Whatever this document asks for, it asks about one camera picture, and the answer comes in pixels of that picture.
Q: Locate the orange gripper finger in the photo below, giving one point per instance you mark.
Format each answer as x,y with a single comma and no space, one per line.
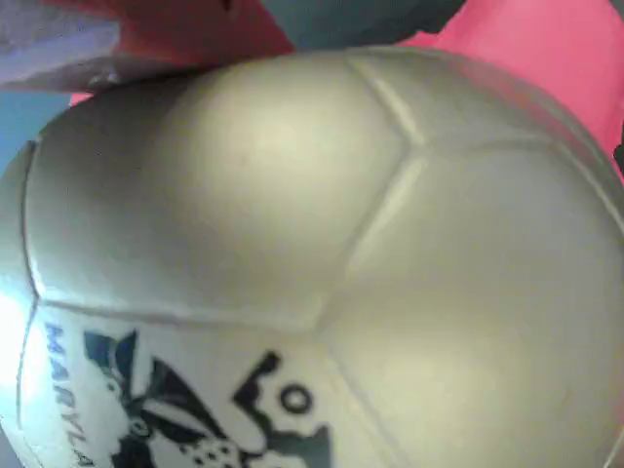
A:
185,34

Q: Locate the pink turtle toy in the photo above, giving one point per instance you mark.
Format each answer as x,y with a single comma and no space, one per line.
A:
292,219

